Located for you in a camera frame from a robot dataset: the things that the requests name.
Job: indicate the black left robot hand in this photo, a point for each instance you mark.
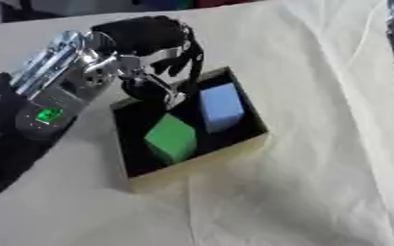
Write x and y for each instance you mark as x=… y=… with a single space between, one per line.
x=144 y=33

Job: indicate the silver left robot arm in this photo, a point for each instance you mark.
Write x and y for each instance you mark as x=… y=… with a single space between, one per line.
x=43 y=99

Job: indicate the tan cardboard box black inside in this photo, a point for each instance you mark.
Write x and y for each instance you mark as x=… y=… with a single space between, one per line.
x=206 y=160

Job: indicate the light blue block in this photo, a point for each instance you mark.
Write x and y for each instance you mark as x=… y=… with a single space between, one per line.
x=221 y=107

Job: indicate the green block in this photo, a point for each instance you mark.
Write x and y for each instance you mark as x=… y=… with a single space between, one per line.
x=172 y=137

